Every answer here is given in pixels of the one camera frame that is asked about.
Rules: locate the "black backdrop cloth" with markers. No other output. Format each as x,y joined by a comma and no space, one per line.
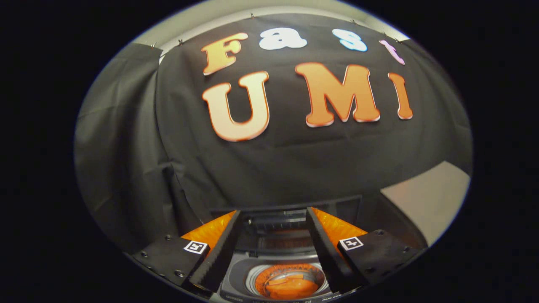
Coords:
294,168

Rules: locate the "yellow polo shirt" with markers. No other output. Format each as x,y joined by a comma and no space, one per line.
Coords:
290,288

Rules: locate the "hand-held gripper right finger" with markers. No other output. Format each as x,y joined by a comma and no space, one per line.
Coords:
326,256

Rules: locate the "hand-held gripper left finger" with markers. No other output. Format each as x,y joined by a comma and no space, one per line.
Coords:
223,256

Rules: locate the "dark grey washing machine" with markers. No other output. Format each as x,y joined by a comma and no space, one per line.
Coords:
252,269

